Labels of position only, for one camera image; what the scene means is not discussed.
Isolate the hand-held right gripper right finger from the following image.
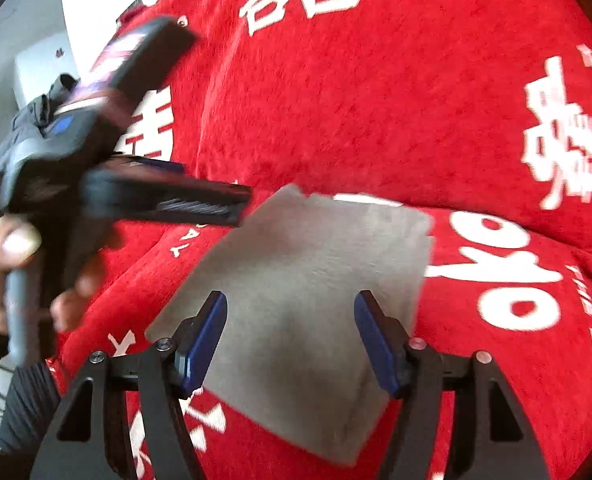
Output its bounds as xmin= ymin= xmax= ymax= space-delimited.
xmin=354 ymin=290 xmax=551 ymax=480

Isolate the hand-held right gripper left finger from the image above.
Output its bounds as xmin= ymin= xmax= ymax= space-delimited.
xmin=28 ymin=291 xmax=228 ymax=480

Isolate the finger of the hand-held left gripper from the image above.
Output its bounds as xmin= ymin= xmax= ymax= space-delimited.
xmin=83 ymin=156 xmax=253 ymax=227
xmin=90 ymin=15 xmax=200 ymax=111

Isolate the grey small garment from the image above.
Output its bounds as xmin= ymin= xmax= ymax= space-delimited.
xmin=145 ymin=183 xmax=435 ymax=467

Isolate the red printed blanket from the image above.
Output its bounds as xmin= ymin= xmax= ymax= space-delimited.
xmin=46 ymin=0 xmax=592 ymax=480

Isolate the white appliance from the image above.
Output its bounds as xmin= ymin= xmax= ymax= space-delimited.
xmin=12 ymin=30 xmax=83 ymax=111

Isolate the person's left hand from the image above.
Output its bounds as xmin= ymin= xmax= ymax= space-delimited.
xmin=0 ymin=216 xmax=119 ymax=337

